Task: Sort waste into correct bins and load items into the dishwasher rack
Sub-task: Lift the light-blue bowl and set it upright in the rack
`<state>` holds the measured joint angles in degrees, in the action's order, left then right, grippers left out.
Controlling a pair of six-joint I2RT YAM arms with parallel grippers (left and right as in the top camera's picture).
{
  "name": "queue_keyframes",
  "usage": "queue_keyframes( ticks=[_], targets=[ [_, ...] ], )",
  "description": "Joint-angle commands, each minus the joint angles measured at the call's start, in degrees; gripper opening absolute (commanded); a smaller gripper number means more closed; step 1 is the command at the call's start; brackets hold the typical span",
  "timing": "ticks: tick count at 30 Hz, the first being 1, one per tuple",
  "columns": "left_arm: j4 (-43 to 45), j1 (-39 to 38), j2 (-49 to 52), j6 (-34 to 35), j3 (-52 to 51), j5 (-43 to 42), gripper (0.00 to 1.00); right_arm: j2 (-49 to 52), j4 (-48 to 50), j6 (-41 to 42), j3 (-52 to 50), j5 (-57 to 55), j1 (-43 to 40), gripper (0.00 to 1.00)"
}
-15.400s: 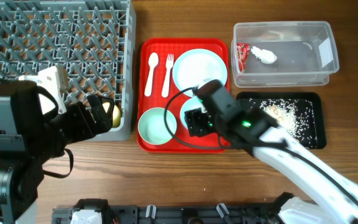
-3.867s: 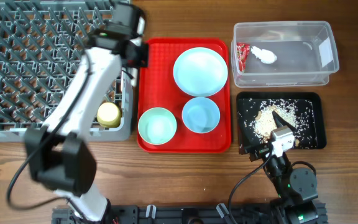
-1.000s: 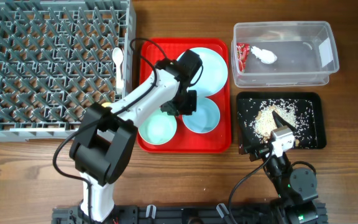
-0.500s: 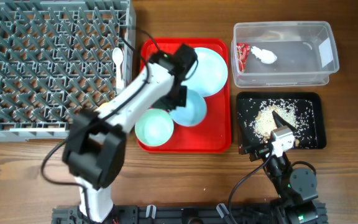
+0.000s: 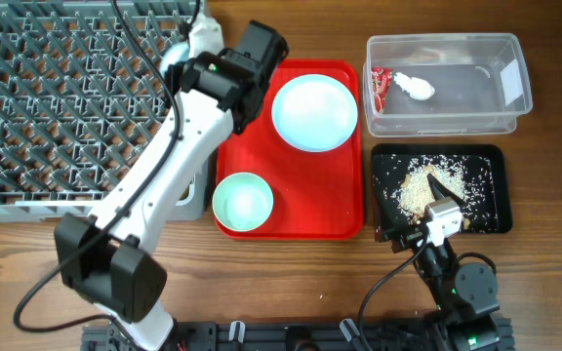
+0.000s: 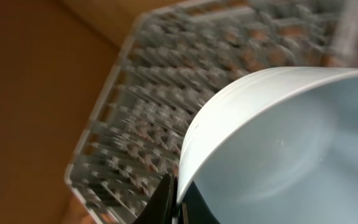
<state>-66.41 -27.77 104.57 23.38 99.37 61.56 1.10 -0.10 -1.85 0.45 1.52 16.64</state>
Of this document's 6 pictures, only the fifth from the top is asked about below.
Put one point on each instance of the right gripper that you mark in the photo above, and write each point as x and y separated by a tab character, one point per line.
407	237

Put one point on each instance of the food scraps and rice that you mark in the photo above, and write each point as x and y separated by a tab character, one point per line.
409	182

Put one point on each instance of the white tissue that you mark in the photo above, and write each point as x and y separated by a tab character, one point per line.
416	88

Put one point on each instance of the red snack wrapper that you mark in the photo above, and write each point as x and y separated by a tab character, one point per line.
381	80

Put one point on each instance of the yellow plastic cup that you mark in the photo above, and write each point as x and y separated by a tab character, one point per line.
188	192

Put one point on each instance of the light blue bowl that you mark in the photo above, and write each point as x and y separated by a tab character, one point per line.
177	53

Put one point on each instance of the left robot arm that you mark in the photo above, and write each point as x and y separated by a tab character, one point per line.
215	92

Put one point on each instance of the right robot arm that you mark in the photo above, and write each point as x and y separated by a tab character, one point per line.
464	287

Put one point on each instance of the black plastic tray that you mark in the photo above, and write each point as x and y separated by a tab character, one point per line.
492	152

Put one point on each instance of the clear plastic bin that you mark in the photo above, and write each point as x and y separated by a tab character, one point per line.
481	83

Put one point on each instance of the red plastic tray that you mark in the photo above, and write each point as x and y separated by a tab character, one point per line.
316	197

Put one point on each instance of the large light blue plate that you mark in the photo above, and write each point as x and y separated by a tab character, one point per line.
314	113

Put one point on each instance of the green plastic bowl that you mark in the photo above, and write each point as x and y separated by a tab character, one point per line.
242	202

